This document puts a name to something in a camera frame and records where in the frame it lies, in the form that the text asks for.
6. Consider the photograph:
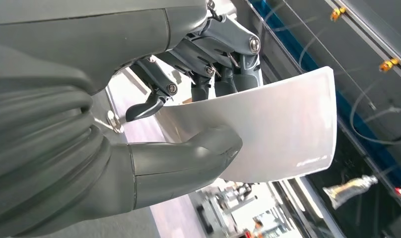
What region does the orange cable clip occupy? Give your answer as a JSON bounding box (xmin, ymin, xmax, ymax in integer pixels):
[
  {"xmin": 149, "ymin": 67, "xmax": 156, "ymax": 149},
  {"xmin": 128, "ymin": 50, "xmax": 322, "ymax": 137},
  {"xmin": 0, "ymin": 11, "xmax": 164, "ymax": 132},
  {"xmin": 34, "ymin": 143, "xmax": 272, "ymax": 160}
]
[
  {"xmin": 379, "ymin": 58, "xmax": 400, "ymax": 72},
  {"xmin": 330, "ymin": 6, "xmax": 347, "ymax": 22}
]

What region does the thin grey hanging cable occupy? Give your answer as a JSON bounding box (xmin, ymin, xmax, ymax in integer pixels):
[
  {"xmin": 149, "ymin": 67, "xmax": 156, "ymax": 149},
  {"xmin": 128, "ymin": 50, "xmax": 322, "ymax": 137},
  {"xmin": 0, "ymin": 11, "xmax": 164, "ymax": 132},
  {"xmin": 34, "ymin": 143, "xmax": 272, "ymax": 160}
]
[{"xmin": 349, "ymin": 78, "xmax": 401, "ymax": 146}]

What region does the silver foil duct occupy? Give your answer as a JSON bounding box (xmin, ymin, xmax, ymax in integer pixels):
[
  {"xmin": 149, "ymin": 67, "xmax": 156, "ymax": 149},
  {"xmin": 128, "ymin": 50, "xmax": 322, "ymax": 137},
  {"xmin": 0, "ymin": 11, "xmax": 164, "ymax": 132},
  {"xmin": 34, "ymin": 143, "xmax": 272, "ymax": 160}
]
[{"xmin": 323, "ymin": 175, "xmax": 379, "ymax": 210}]

